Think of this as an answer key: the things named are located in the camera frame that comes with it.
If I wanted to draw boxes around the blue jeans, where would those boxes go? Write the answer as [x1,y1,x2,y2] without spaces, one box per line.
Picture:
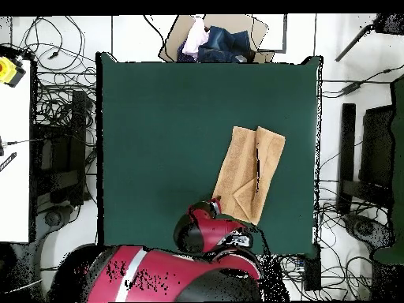
[176,25,256,63]

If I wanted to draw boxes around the dark green table cloth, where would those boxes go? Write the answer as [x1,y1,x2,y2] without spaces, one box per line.
[95,51,324,260]

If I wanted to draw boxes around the black cable bundle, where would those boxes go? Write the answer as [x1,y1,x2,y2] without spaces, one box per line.
[277,189,380,301]

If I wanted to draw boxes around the green cloth covered stand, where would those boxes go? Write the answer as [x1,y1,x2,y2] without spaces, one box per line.
[373,73,404,264]

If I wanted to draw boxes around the tan terry towel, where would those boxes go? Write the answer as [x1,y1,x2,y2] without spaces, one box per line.
[211,125,286,226]

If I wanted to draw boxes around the pale pink garment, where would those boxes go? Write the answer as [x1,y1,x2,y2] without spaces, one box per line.
[181,17,210,59]

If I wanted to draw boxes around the black tripod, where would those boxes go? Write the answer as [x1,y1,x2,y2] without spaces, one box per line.
[335,13,404,62]

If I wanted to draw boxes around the black power adapter with cable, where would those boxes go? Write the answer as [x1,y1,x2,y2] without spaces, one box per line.
[321,64,404,97]

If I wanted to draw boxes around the cardboard box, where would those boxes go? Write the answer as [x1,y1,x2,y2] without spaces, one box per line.
[157,13,275,63]

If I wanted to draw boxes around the white desk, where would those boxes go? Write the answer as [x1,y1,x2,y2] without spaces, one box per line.
[0,59,32,243]

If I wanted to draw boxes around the black cable tangle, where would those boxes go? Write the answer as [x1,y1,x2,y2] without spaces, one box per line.
[10,15,97,146]

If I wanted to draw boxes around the black label strip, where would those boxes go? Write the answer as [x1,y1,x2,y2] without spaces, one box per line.
[0,151,17,173]

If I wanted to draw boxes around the yellow emergency stop button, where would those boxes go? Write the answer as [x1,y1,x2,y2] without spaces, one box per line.
[0,56,27,88]

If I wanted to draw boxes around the black metal frame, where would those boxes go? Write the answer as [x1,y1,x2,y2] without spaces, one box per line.
[335,103,395,215]
[32,90,95,208]

